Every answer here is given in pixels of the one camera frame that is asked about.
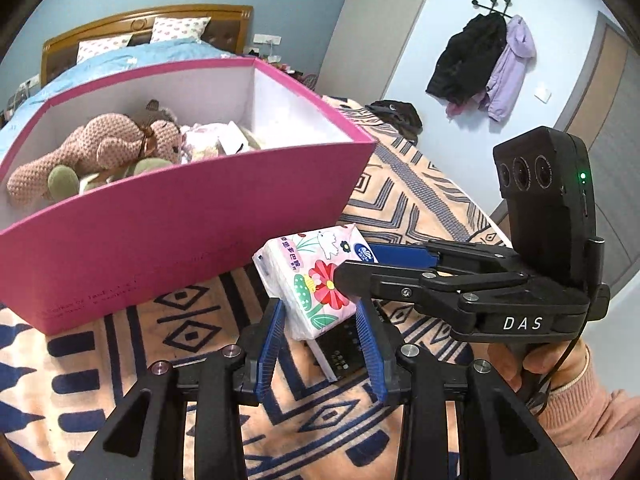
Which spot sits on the black jacket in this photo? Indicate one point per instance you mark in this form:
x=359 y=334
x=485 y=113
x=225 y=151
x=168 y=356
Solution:
x=465 y=65

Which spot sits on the white light switch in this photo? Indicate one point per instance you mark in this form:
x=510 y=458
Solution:
x=542 y=93

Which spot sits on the white wall socket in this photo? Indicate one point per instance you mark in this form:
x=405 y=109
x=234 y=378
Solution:
x=31 y=81
x=266 y=39

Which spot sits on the white paper card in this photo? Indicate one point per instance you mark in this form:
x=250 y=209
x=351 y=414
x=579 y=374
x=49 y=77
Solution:
x=232 y=137

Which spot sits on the pink knitted plush toy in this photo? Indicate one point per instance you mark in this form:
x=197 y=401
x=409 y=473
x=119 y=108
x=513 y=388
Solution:
x=100 y=145

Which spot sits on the person's right hand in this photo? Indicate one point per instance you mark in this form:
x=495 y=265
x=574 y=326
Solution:
x=505 y=362

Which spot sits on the purple jacket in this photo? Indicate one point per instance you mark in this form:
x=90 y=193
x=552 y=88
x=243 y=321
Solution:
x=512 y=75

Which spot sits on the wooden bed headboard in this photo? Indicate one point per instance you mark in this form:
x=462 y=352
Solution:
x=125 y=22

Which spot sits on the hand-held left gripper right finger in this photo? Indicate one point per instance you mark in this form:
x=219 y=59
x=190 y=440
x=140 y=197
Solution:
x=372 y=355

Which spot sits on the black flat device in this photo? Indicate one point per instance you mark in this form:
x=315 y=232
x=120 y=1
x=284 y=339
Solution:
x=342 y=350

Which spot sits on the green frog plush toy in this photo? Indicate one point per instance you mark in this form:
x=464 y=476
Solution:
x=62 y=180

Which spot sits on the pink garment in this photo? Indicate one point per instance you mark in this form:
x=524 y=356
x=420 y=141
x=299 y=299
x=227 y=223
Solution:
x=465 y=105

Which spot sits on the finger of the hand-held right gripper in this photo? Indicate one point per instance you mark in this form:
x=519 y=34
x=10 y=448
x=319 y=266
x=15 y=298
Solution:
x=380 y=280
x=400 y=255

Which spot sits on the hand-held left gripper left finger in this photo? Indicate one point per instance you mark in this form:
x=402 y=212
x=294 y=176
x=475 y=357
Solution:
x=267 y=355

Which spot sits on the black wall coat hooks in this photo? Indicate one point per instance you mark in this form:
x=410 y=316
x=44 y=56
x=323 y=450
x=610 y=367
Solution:
x=492 y=7

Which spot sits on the pink cardboard box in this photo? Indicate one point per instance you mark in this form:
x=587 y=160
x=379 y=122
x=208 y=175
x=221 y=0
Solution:
x=175 y=240

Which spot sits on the white patterned pillow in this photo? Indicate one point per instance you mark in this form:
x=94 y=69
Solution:
x=102 y=49
x=180 y=29

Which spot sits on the blue floral duvet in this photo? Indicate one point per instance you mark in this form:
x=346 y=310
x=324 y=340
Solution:
x=115 y=57

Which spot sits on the dark cap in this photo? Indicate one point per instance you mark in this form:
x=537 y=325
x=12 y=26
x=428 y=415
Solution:
x=395 y=119

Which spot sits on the wooden nightstand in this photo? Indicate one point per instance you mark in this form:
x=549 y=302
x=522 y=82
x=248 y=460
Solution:
x=300 y=76

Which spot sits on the beige sliding door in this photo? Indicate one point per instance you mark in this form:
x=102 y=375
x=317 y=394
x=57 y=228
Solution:
x=380 y=25

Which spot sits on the pale pink soft pack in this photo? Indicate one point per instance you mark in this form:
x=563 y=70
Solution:
x=202 y=137

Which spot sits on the floral tissue pack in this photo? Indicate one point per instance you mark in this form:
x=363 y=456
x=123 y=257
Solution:
x=300 y=280

